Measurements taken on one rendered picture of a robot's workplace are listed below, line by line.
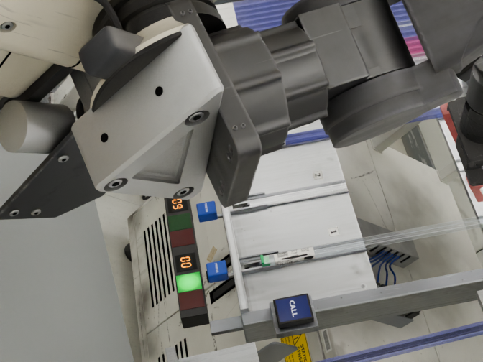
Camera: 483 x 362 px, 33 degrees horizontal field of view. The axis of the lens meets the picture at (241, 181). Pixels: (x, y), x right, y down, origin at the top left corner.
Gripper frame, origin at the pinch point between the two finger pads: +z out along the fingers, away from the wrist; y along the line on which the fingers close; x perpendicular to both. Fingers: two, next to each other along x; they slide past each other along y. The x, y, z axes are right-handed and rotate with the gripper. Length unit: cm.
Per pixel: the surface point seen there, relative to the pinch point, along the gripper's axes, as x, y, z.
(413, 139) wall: -50, 154, 200
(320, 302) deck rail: 23.2, -10.1, 12.7
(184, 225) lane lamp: 41.4, 8.0, 14.8
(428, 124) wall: -57, 157, 195
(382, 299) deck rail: 14.5, -11.1, 12.9
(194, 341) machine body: 46, 13, 68
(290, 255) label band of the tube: 26.1, -1.6, 12.8
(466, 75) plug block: -4.5, 17.4, 0.9
